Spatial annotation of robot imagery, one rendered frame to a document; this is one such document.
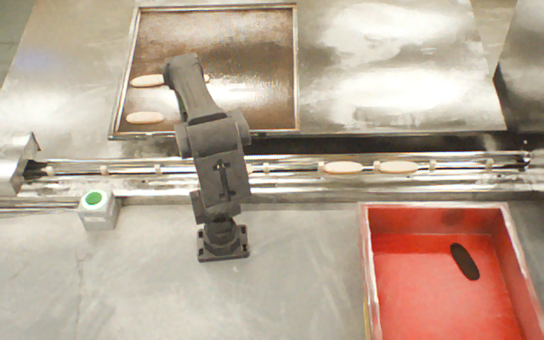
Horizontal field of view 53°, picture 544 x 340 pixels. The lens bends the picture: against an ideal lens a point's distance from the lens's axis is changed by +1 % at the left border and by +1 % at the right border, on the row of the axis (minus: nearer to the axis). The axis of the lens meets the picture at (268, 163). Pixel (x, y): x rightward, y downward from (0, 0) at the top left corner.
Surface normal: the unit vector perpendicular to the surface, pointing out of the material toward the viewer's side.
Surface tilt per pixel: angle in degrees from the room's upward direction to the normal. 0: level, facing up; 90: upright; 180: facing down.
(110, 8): 0
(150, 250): 0
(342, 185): 0
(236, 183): 58
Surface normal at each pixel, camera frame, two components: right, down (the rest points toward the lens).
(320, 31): -0.04, -0.55
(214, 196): 0.22, 0.22
